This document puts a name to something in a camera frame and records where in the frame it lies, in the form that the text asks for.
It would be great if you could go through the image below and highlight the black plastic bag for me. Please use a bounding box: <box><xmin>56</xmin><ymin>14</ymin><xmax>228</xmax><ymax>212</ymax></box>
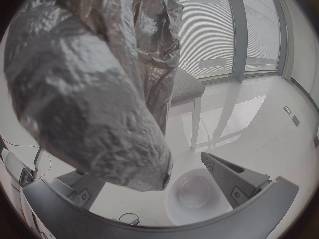
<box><xmin>4</xmin><ymin>0</ymin><xmax>184</xmax><ymax>193</ymax></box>

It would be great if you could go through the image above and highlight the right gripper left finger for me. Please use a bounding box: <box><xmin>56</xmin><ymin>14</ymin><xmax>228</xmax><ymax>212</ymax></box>
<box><xmin>52</xmin><ymin>169</ymin><xmax>106</xmax><ymax>210</ymax></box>

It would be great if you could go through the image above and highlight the thin black cable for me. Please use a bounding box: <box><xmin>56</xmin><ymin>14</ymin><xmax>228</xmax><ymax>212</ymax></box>
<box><xmin>2</xmin><ymin>139</ymin><xmax>52</xmax><ymax>181</ymax></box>

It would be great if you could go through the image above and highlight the white trash bin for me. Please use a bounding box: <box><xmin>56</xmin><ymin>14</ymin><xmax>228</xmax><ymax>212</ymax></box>
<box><xmin>164</xmin><ymin>168</ymin><xmax>234</xmax><ymax>226</ymax></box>

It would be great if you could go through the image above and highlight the grey white-legged chair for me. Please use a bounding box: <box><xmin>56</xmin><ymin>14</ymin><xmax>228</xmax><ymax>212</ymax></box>
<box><xmin>167</xmin><ymin>66</ymin><xmax>205</xmax><ymax>149</ymax></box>

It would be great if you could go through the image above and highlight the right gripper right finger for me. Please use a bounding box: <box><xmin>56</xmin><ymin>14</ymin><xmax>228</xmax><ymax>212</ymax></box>
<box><xmin>201</xmin><ymin>152</ymin><xmax>271</xmax><ymax>210</ymax></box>

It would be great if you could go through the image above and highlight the window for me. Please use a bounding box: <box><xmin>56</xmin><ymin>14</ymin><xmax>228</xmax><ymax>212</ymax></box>
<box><xmin>172</xmin><ymin>0</ymin><xmax>295</xmax><ymax>83</ymax></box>

